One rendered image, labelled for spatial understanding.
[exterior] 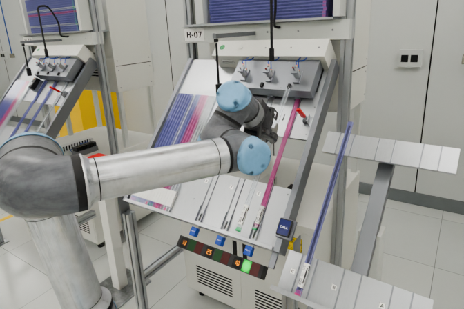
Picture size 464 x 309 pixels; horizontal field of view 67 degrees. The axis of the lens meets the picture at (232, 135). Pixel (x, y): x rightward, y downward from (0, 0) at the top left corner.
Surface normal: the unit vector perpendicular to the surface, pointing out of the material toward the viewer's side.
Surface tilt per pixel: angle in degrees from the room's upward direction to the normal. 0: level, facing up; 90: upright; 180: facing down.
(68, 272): 90
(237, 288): 90
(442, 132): 90
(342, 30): 90
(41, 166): 33
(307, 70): 47
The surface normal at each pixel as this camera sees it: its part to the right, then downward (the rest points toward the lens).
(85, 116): 0.83, 0.13
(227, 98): -0.36, -0.28
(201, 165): 0.48, 0.15
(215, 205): -0.43, -0.45
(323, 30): -0.54, 0.27
